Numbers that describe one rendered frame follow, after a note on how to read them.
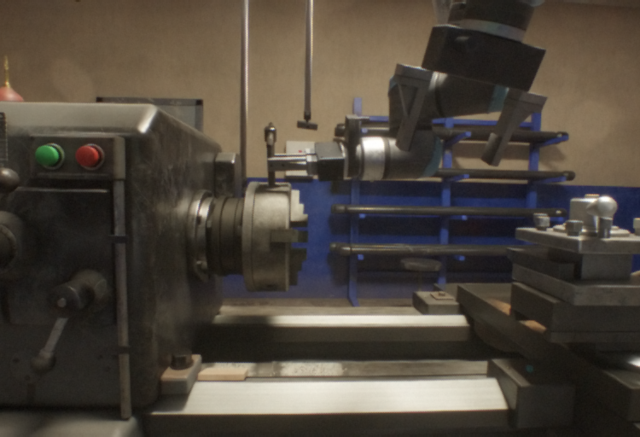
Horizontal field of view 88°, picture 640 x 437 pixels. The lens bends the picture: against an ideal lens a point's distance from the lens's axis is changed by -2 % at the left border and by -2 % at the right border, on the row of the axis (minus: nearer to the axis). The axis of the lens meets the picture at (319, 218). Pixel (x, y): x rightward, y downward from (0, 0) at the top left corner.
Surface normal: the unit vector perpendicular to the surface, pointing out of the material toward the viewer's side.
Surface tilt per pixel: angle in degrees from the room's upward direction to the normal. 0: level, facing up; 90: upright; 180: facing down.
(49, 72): 90
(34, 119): 45
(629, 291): 90
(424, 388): 36
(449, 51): 113
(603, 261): 90
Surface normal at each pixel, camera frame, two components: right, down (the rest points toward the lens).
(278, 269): 0.04, 0.47
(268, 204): 0.05, -0.56
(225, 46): 0.05, 0.07
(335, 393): 0.04, -0.76
